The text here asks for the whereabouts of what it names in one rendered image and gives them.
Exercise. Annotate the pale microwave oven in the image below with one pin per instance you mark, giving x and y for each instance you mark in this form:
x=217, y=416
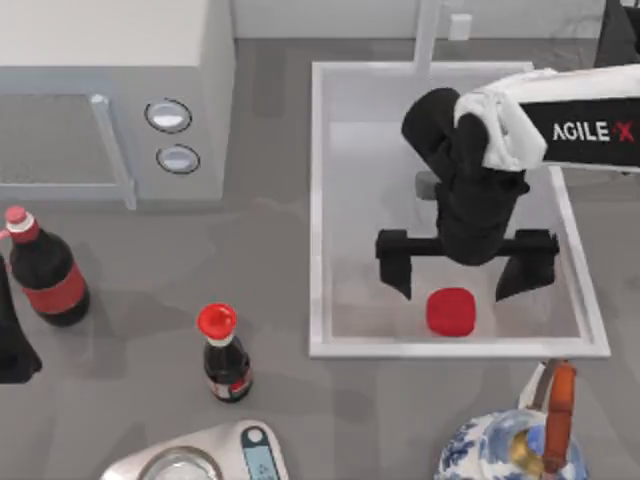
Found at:
x=210, y=100

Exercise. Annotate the small white tap lever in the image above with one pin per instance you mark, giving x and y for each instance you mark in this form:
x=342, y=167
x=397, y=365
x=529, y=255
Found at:
x=460, y=27

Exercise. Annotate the small microwave knob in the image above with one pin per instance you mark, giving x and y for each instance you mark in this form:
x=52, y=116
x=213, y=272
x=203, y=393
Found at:
x=178, y=159

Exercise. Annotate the blue and white teapot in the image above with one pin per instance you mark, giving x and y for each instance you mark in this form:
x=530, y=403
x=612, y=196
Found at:
x=480, y=450

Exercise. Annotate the pale grey rounded box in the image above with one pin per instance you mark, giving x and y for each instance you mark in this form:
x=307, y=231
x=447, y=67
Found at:
x=424, y=186

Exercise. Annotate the small dark red-cap bottle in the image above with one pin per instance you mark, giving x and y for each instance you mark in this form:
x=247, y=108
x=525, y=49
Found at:
x=226, y=365

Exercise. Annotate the large dark red-label bottle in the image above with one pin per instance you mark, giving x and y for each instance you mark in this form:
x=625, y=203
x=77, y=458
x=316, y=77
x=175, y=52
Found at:
x=47, y=280

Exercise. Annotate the red rounded block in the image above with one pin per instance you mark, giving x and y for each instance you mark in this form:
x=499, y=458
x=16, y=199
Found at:
x=451, y=311

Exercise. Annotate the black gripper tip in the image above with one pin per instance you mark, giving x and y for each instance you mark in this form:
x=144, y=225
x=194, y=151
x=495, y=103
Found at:
x=12, y=340

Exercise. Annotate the tall white tap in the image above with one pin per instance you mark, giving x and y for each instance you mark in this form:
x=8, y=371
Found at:
x=426, y=35

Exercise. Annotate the white sink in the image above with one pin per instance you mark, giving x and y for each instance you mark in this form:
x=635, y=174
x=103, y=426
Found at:
x=350, y=200

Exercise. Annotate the white kitchen scale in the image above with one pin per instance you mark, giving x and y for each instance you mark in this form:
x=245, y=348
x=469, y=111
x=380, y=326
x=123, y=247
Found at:
x=225, y=450

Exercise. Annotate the large microwave knob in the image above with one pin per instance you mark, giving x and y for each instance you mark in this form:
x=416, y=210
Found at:
x=168, y=116

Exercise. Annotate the microwave oven door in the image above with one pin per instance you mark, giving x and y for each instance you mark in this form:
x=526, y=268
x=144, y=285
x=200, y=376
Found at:
x=50, y=145

